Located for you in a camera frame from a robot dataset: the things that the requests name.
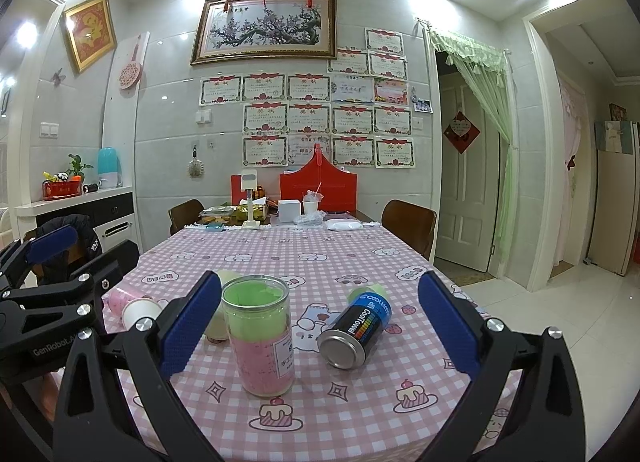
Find black can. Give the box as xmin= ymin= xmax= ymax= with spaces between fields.
xmin=317 ymin=287 xmax=393 ymax=369

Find white and black cabinet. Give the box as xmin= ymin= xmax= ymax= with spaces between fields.
xmin=14 ymin=187 xmax=136 ymax=265

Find brown chair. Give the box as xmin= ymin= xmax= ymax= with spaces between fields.
xmin=168 ymin=199 xmax=206 ymax=236
xmin=381 ymin=199 xmax=437 ymax=264

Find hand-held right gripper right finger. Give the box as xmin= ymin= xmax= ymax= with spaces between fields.
xmin=400 ymin=270 xmax=596 ymax=462

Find clear cup green pink filling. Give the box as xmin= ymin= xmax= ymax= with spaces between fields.
xmin=221 ymin=275 xmax=296 ymax=398

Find pink cup white lid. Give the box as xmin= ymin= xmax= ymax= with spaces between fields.
xmin=102 ymin=286 xmax=166 ymax=331

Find gold framed picture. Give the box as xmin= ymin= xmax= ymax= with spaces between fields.
xmin=61 ymin=0 xmax=118 ymax=75

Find white door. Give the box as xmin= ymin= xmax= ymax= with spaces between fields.
xmin=439 ymin=72 xmax=501 ymax=273

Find group of wall certificates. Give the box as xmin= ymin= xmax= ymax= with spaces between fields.
xmin=199 ymin=28 xmax=418 ymax=169

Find red box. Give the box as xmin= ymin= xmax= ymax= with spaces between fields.
xmin=42 ymin=179 xmax=84 ymax=201

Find pink round wall ornament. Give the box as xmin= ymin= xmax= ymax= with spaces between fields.
xmin=118 ymin=34 xmax=146 ymax=91

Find white cup with straw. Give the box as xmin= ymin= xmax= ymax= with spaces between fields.
xmin=301 ymin=182 xmax=324 ymax=224

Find yellow green box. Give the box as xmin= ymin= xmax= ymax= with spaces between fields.
xmin=235 ymin=201 xmax=271 ymax=223

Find white stand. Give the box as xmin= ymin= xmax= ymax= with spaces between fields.
xmin=239 ymin=169 xmax=261 ymax=229

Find framed blossom painting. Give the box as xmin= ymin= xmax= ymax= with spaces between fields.
xmin=190 ymin=0 xmax=337 ymax=66

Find pink checked tablecloth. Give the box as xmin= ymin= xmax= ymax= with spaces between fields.
xmin=100 ymin=219 xmax=521 ymax=462

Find potted plant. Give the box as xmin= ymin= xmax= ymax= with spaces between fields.
xmin=67 ymin=154 xmax=94 ymax=182

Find dark jacket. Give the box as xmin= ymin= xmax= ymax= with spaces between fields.
xmin=34 ymin=214 xmax=104 ymax=288

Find tray of food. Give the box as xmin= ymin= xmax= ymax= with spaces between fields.
xmin=199 ymin=204 xmax=236 ymax=226

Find green curtain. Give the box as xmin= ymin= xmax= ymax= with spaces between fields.
xmin=429 ymin=28 xmax=521 ymax=279

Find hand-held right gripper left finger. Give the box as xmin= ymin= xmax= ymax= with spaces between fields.
xmin=52 ymin=269 xmax=226 ymax=462

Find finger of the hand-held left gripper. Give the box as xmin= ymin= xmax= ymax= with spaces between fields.
xmin=0 ymin=224 xmax=81 ymax=289
xmin=0 ymin=239 xmax=142 ymax=330

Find red bag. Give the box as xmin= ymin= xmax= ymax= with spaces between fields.
xmin=279 ymin=147 xmax=360 ymax=217

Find blue humidifier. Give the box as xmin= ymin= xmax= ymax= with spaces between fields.
xmin=97 ymin=147 xmax=124 ymax=189

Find red diamond door ornament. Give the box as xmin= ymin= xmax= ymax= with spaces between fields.
xmin=443 ymin=111 xmax=481 ymax=155

